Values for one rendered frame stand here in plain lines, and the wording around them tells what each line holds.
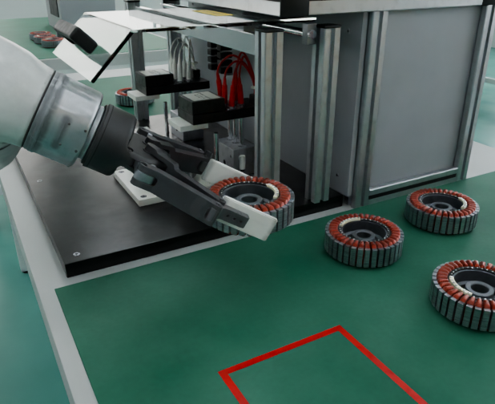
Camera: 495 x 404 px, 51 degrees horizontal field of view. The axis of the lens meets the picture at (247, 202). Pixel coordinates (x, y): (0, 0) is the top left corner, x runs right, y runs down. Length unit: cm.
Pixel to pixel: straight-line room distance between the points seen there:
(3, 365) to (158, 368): 130
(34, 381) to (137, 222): 101
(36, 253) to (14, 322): 120
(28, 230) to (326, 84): 52
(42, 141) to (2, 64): 8
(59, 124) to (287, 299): 34
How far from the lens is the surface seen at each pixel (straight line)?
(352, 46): 86
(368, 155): 90
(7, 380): 180
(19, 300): 213
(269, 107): 77
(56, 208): 92
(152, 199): 88
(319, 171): 86
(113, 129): 58
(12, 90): 56
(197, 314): 65
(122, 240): 79
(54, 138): 57
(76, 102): 57
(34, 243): 86
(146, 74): 114
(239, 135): 97
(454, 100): 103
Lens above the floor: 114
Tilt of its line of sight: 25 degrees down
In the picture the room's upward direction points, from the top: straight up
